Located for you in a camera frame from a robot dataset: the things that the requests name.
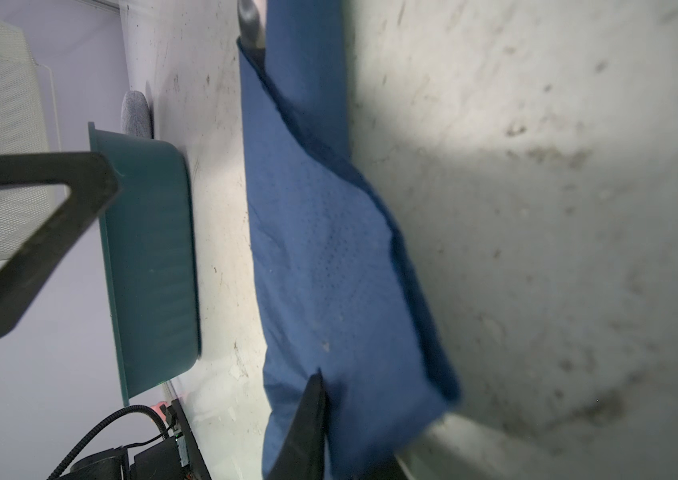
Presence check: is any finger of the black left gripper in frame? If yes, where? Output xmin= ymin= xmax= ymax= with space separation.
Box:
xmin=0 ymin=152 xmax=120 ymax=338

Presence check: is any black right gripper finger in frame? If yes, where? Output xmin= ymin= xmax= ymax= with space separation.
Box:
xmin=266 ymin=371 xmax=327 ymax=480

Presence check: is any dark blue paper napkin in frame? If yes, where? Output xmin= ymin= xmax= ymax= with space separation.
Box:
xmin=237 ymin=1 xmax=461 ymax=479

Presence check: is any teal plastic utensil tray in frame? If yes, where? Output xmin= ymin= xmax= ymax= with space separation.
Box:
xmin=88 ymin=123 xmax=201 ymax=402

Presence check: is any white mesh two-tier shelf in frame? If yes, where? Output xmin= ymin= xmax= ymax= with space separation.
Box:
xmin=0 ymin=20 xmax=57 ymax=261

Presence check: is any grey oval stone pad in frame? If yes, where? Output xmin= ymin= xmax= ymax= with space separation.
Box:
xmin=121 ymin=90 xmax=153 ymax=139

